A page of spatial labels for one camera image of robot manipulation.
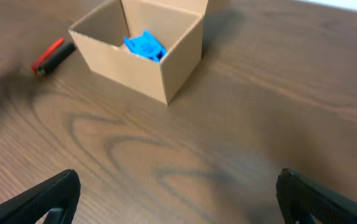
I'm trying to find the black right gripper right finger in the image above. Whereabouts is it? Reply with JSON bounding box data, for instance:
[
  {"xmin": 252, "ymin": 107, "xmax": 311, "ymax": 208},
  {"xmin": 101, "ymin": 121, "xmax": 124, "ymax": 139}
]
[{"xmin": 276, "ymin": 168, "xmax": 357, "ymax": 224}]

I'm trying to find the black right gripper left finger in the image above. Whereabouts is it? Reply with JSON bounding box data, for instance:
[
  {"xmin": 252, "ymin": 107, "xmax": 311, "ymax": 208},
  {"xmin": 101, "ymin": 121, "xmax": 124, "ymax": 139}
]
[{"xmin": 0, "ymin": 169, "xmax": 81, "ymax": 224}]

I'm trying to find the red and black stapler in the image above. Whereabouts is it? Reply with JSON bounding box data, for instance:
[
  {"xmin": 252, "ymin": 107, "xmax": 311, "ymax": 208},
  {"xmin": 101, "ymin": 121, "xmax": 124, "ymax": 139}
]
[{"xmin": 31, "ymin": 38, "xmax": 76, "ymax": 77}]

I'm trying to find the brown cardboard box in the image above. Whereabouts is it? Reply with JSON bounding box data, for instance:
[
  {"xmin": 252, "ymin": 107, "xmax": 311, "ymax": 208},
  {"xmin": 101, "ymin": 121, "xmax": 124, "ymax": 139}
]
[{"xmin": 68, "ymin": 0, "xmax": 211, "ymax": 104}]

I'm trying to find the blue plastic case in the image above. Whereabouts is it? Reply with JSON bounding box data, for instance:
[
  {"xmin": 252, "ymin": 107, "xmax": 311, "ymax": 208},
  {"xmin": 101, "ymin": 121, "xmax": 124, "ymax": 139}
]
[{"xmin": 123, "ymin": 30, "xmax": 167, "ymax": 62}]

